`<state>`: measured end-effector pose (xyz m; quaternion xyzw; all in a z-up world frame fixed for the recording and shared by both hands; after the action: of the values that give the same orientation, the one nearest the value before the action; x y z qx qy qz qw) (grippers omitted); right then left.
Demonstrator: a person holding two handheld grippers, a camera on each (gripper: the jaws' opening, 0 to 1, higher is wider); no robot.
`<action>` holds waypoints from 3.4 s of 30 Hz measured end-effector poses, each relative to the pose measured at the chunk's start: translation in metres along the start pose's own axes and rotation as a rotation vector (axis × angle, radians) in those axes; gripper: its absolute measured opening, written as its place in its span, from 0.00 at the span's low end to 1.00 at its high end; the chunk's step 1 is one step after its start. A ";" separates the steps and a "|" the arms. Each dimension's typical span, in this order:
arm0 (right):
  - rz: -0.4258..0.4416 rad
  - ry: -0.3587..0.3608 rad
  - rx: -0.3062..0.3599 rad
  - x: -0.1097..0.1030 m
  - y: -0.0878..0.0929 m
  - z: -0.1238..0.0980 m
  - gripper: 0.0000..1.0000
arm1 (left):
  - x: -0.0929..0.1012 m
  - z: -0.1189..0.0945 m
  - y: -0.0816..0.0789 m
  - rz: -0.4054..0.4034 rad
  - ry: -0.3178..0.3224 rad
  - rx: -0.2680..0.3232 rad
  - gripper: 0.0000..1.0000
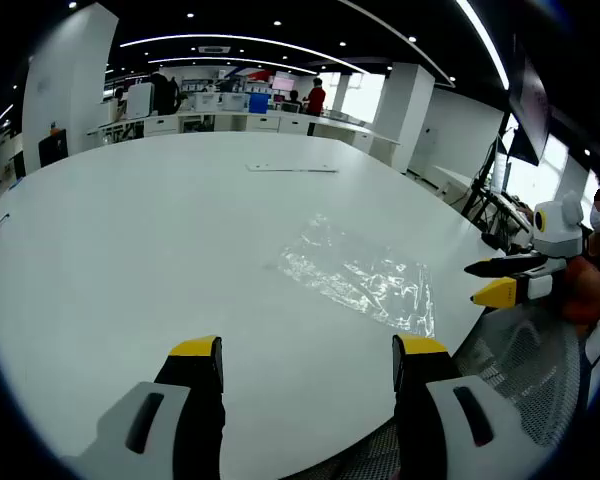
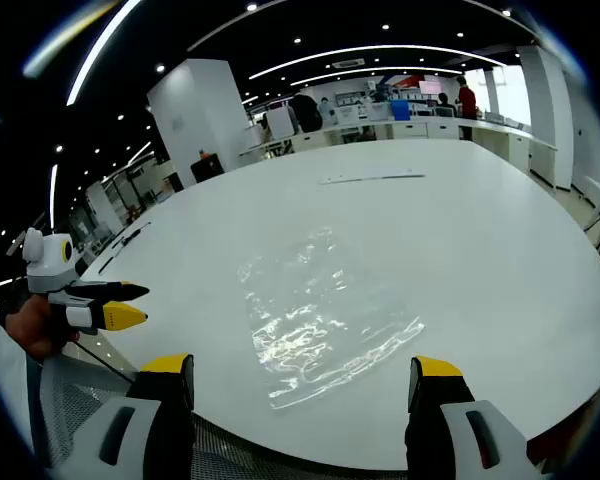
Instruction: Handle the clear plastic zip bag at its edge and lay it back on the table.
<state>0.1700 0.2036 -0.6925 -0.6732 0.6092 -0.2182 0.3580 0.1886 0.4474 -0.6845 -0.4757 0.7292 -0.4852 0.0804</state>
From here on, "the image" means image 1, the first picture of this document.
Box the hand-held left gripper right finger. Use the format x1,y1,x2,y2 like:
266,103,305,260
392,333,527,480

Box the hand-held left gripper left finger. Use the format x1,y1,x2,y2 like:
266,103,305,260
59,335,227,480

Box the clear plastic food packaging bag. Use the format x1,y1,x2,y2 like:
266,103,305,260
277,213,396,306
324,257,437,340

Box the person's right hand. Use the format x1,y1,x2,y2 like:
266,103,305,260
560,258,600,327

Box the white mesh office chair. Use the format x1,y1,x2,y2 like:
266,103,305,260
454,303,590,450

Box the black tripod stand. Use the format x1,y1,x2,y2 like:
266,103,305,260
461,134,514,227

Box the narrow white square pillar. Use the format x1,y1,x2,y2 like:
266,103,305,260
369,61,436,174

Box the long white counter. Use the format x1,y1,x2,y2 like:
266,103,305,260
86,108,402,152

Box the black chair with orange item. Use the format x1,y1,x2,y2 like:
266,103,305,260
38,127,69,169

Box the white cabinet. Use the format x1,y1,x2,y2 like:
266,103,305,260
127,82,156,121

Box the wide white square pillar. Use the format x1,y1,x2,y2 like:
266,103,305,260
21,2,120,177

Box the black wall screen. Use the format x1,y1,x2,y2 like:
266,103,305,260
506,33,552,167

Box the flat table cable cover panel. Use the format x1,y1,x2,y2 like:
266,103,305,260
244,162,339,174

